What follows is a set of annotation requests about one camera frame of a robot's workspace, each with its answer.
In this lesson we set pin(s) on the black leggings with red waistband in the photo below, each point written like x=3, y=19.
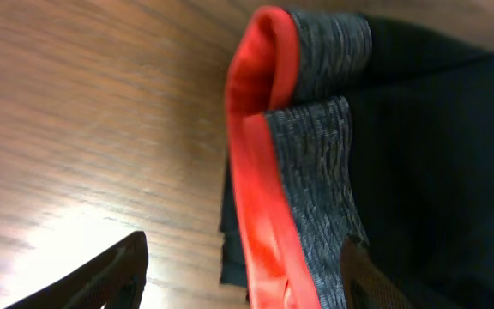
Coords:
x=350, y=124

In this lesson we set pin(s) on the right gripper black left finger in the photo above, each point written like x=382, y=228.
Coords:
x=115, y=279

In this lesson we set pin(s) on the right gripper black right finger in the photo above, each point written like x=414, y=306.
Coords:
x=365, y=286

